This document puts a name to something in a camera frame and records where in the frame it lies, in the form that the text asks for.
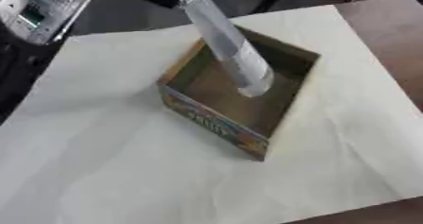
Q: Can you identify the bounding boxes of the tan cardboard box printed side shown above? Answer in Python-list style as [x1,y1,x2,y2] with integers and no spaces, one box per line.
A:
[155,24,323,163]

